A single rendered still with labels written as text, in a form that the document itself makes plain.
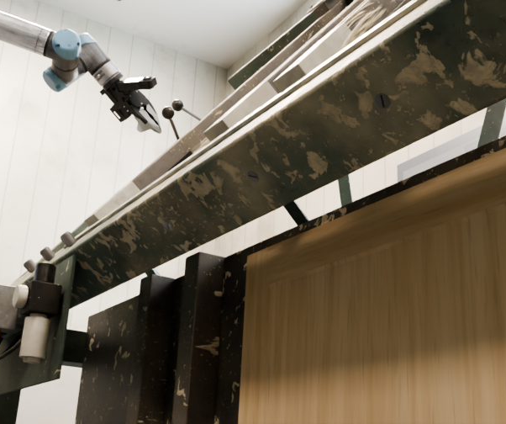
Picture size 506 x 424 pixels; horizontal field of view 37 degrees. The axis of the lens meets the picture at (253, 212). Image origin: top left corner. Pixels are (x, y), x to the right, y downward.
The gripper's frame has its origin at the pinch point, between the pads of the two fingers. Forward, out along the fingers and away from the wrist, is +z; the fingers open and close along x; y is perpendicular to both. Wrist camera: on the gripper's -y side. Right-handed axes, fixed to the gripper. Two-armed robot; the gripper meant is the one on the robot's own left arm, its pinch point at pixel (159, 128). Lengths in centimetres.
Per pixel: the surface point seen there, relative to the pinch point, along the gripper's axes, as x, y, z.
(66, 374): -139, 295, 89
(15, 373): 87, 9, 21
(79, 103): -279, 245, -53
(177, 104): -10.6, -3.5, -2.0
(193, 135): 36.4, -32.6, 6.5
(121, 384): 69, 8, 41
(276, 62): 2.4, -45.0, 6.2
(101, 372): 61, 20, 38
